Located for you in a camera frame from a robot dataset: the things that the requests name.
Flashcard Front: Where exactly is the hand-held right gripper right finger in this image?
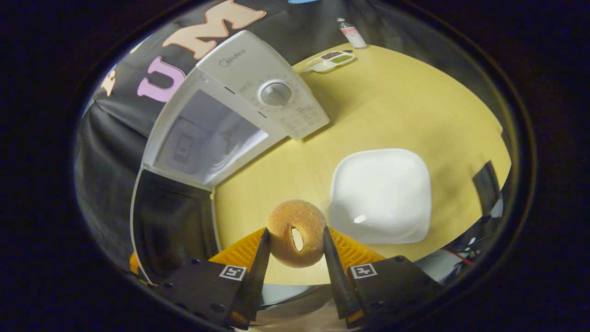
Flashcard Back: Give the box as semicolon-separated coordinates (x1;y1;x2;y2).
323;226;443;329

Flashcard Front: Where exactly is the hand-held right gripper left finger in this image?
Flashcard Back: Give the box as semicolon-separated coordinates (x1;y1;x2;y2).
154;227;271;330

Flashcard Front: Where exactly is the brown doughnut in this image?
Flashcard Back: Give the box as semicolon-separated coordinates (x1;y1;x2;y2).
266;199;328;268

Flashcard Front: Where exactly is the white microwave oven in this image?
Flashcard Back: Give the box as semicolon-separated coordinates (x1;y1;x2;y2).
130;30;330;284

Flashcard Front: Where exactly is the white square plate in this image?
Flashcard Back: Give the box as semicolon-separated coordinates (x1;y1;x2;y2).
329;148;432;245

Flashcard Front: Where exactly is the black backdrop cloth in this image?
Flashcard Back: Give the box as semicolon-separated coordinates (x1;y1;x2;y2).
74;0;466;273

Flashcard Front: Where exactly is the white divided dish with seeds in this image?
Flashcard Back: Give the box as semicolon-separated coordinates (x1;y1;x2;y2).
302;50;356;73

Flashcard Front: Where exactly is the clear bottle with pink label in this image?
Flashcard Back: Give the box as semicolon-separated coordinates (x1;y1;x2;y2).
336;18;367;49

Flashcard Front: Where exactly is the black table bracket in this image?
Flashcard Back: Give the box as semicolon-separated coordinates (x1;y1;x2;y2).
472;160;502;203

